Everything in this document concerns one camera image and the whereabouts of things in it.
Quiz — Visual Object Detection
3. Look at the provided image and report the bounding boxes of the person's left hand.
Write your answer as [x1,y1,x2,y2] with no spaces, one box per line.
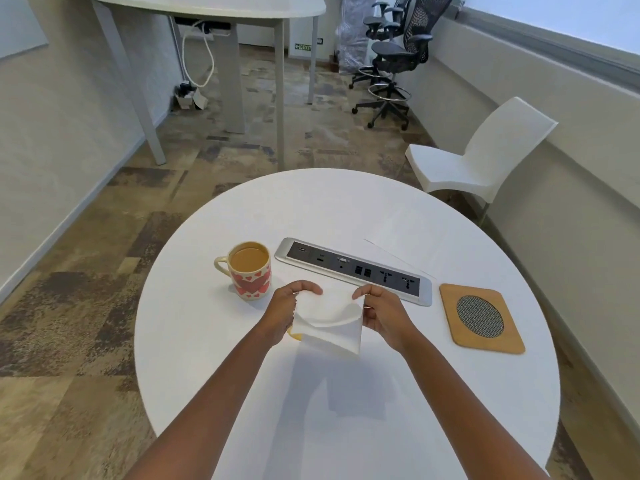
[259,279,325,348]

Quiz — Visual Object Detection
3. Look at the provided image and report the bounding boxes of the person's right hand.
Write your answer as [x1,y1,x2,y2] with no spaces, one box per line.
[352,283,419,353]

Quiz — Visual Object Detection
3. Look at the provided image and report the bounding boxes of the heart-patterned coffee mug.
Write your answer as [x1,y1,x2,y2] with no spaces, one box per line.
[213,241,273,301]

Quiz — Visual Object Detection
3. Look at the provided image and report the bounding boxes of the person's right forearm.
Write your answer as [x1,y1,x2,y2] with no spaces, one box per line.
[397,339,551,480]

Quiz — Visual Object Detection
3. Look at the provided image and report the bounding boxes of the person's left forearm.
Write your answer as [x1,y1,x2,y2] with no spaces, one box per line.
[125,329,281,480]

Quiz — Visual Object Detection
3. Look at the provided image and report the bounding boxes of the wooden coaster with mesh centre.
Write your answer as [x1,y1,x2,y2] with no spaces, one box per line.
[439,283,527,355]

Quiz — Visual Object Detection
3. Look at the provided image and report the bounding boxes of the silver power socket panel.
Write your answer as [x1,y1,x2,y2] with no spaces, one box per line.
[273,237,433,308]

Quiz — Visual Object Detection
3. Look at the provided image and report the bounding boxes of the round white table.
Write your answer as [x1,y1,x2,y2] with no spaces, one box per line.
[133,168,561,480]

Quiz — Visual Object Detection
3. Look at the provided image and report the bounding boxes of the white plastic chair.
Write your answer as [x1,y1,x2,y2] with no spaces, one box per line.
[405,96,559,225]

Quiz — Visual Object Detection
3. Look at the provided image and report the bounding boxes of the small open cardboard box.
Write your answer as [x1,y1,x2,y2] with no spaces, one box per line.
[173,82,209,111]

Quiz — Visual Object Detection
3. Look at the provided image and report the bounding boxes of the black office chair with footring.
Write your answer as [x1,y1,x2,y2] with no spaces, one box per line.
[351,0,456,131]

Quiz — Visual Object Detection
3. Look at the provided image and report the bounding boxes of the plastic wrapped bundle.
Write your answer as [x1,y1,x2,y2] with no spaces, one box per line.
[335,0,379,75]

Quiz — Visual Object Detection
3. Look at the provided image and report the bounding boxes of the black power strip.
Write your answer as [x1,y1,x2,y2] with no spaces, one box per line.
[173,17,233,35]

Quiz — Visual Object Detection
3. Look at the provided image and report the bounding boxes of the white desk with grey legs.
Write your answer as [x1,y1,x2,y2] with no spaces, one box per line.
[75,0,327,171]

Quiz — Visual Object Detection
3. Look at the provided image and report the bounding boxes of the window with white blinds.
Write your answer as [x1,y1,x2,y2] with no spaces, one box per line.
[455,0,640,91]

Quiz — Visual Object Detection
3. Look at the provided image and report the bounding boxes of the white looped cable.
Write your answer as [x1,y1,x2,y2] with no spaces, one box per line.
[181,22,217,89]

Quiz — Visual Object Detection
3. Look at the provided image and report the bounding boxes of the white wall board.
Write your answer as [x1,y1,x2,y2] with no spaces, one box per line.
[0,0,50,61]

